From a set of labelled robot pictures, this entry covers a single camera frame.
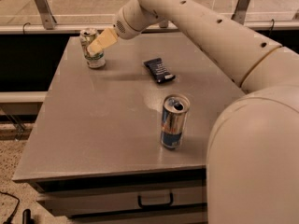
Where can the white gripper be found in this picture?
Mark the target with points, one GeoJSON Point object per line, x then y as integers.
{"type": "Point", "coordinates": [123, 24]}

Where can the green white 7up can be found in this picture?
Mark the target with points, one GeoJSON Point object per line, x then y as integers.
{"type": "Point", "coordinates": [86, 37]}

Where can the black object on floor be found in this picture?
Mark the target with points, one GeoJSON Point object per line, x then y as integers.
{"type": "Point", "coordinates": [26, 217]}

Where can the right metal railing bracket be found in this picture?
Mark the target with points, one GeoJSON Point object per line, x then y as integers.
{"type": "Point", "coordinates": [240, 12]}

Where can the dark blue snack bar wrapper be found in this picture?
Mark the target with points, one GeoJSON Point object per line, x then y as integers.
{"type": "Point", "coordinates": [159, 71]}

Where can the left metal railing bracket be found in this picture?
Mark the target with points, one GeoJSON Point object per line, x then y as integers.
{"type": "Point", "coordinates": [46, 16]}

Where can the middle metal railing bracket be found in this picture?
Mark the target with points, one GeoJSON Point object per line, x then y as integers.
{"type": "Point", "coordinates": [163, 24]}

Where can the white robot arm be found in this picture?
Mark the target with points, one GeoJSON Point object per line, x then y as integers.
{"type": "Point", "coordinates": [252, 154]}

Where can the metal railing bracket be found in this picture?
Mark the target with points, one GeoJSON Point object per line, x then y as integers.
{"type": "Point", "coordinates": [163, 24]}
{"type": "Point", "coordinates": [46, 16]}
{"type": "Point", "coordinates": [240, 12]}

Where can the blue silver energy drink can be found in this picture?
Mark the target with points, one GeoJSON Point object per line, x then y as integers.
{"type": "Point", "coordinates": [175, 111]}

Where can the black drawer handle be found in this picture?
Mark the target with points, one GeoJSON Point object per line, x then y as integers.
{"type": "Point", "coordinates": [153, 200]}

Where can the grey drawer cabinet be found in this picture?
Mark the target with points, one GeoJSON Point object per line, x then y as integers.
{"type": "Point", "coordinates": [97, 144]}

